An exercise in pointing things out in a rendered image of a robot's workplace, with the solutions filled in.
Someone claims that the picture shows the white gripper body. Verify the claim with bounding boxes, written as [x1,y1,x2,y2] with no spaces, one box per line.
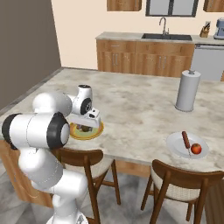
[66,113,102,130]

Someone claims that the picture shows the brown kiwi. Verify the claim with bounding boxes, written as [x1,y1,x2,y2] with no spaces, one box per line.
[79,124,91,133]

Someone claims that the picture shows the yellow green rimmed plate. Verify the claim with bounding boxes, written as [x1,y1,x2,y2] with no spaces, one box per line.
[69,121,105,141]

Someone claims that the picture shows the wooden dining counter base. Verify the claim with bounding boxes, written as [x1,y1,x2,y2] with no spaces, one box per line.
[0,139,224,224]

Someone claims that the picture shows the white plate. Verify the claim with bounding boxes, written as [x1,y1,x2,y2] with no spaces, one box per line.
[165,131,210,160]

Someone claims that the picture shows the red apple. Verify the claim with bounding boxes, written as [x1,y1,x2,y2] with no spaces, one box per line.
[191,143,203,156]

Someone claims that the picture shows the wooden chair with woven seat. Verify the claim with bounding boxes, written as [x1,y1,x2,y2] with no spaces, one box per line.
[140,158,224,224]
[52,147,122,224]

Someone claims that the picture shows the wooden base cupboard run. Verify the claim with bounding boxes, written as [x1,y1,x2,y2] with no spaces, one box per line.
[95,38,196,79]

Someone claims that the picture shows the sausage on a stick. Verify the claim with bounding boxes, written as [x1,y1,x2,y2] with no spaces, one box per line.
[181,130,193,158]

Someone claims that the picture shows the grey paper towel roll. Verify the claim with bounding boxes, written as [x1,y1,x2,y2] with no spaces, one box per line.
[174,68,202,113]

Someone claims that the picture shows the dark sink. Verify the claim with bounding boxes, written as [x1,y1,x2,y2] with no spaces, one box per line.
[141,32,193,42]

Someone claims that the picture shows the silver tap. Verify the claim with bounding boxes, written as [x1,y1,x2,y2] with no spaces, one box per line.
[158,16,171,37]

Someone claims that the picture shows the grey dishwasher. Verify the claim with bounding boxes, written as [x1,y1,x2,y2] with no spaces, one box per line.
[190,43,224,82]

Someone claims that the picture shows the dark framed window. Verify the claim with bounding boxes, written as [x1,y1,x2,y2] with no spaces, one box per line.
[144,0,200,18]

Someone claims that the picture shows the wooden knife block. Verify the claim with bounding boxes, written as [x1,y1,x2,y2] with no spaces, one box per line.
[199,21,212,39]

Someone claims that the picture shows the pale blue coffee machine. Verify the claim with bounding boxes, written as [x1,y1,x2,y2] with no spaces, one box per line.
[213,17,224,40]

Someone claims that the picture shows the wooden wall cupboard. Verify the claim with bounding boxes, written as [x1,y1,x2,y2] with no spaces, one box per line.
[106,0,144,12]
[202,0,224,13]

